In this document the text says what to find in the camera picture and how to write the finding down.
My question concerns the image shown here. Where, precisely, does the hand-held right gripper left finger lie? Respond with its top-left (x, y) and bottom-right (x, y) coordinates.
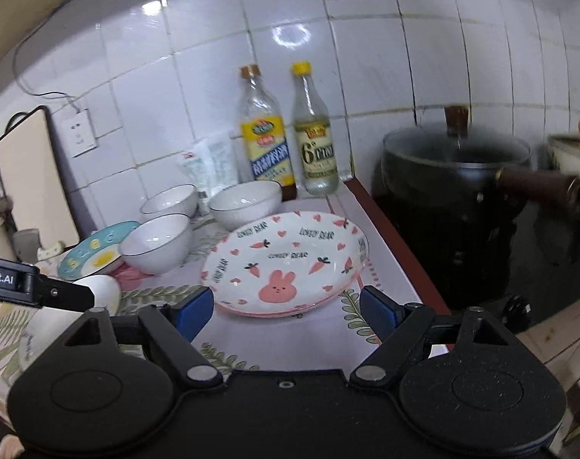
top-left (60, 286), bottom-right (225, 389)

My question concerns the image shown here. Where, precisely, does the light wooden board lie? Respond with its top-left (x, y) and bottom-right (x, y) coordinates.
top-left (518, 314), bottom-right (580, 443)

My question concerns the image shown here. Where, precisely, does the white wall socket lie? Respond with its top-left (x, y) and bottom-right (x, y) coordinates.
top-left (60, 109), bottom-right (100, 159)

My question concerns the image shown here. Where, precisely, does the pink rabbit print plate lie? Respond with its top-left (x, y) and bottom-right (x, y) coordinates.
top-left (200, 211), bottom-right (370, 318)

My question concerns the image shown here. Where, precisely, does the beige cutting board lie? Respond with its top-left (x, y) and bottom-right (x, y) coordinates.
top-left (0, 104), bottom-right (81, 255)

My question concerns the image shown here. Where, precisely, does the clear plastic packet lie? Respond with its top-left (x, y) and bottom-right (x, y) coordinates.
top-left (176, 133), bottom-right (241, 216)

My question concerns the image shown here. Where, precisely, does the clear bottle with yellow cap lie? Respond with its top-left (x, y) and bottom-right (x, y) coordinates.
top-left (291, 62), bottom-right (342, 196)

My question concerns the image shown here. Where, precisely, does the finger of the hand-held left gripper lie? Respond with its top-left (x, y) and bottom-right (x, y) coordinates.
top-left (32, 273), bottom-right (96, 313)

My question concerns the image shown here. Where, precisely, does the glass pot lid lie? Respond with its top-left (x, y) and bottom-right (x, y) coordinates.
top-left (383, 104), bottom-right (531, 169)

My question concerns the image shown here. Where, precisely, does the white plate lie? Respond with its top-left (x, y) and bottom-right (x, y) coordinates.
top-left (17, 274), bottom-right (122, 374)

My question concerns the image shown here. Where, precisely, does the oil bottle with brown cap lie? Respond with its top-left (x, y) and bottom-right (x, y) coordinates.
top-left (239, 64), bottom-right (297, 202)

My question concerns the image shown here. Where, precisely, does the floral tablecloth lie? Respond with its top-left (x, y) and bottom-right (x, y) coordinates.
top-left (0, 179), bottom-right (452, 424)

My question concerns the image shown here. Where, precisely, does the blue egg print plate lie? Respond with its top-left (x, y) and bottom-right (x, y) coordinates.
top-left (57, 221), bottom-right (142, 282)

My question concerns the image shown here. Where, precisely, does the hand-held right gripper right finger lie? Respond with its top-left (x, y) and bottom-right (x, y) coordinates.
top-left (348, 286), bottom-right (512, 389)

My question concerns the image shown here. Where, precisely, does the black pot with brown handle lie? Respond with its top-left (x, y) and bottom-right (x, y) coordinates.
top-left (371, 124), bottom-right (580, 311)

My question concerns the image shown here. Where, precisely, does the cream plastic stand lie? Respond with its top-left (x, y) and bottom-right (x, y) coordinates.
top-left (36, 243), bottom-right (64, 263)

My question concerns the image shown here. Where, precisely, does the white bowl with dark rim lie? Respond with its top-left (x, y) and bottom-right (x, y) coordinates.
top-left (139, 184), bottom-right (198, 219)
top-left (208, 180), bottom-right (284, 231)
top-left (119, 213), bottom-right (194, 277)

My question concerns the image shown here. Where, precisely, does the cream enamel pot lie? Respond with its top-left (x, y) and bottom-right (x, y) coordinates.
top-left (547, 119), bottom-right (580, 174)

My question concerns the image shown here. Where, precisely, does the black gas stove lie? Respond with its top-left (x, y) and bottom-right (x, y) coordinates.
top-left (455, 191), bottom-right (580, 332)

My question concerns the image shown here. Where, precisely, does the thin wall cable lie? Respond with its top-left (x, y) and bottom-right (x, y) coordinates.
top-left (11, 21), bottom-right (81, 112)

